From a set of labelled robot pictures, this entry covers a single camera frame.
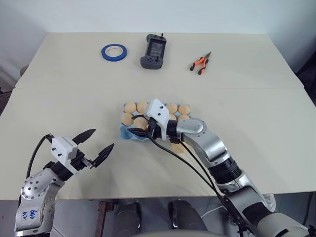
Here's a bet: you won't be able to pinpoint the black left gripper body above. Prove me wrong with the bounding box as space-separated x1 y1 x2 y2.
71 150 96 171

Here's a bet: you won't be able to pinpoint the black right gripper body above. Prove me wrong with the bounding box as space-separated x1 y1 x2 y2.
147 118 161 140

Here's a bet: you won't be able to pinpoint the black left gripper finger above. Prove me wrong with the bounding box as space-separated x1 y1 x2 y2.
89 143 115 169
72 128 97 145

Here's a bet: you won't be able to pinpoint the blue egg carton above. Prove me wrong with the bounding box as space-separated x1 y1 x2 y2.
118 102 192 142

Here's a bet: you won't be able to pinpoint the grey handheld remote controller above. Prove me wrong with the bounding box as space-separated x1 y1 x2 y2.
140 32 167 70

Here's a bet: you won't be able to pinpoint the dark rounded shape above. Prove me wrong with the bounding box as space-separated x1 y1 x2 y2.
168 199 208 233
115 199 142 237

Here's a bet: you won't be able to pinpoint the blue tape roll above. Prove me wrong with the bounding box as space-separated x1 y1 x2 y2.
100 43 128 63

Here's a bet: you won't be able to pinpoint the white crumpled cloth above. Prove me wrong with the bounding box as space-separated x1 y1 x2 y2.
261 193 276 212

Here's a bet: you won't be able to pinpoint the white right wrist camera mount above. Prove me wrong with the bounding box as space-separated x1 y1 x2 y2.
144 98 171 142

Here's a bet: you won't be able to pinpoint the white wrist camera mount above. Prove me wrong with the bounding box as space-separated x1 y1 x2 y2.
144 98 171 142
50 136 80 177

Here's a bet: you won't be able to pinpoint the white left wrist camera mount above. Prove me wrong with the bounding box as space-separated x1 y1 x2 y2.
50 136 80 177

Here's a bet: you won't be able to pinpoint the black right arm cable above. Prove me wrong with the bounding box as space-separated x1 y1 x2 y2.
149 136 247 237
179 140 255 237

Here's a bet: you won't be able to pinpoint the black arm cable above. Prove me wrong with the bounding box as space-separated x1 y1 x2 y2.
179 140 255 237
26 134 54 179
149 136 247 237

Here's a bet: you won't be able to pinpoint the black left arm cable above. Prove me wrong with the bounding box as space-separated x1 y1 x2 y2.
26 134 54 179

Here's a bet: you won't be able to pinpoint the rusty brown metal post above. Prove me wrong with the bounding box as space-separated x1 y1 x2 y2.
98 201 110 237

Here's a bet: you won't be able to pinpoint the orange handled pliers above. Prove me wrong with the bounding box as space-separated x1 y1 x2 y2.
189 51 213 76

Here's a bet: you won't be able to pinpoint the thin white cable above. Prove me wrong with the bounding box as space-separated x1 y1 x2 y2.
201 204 223 219

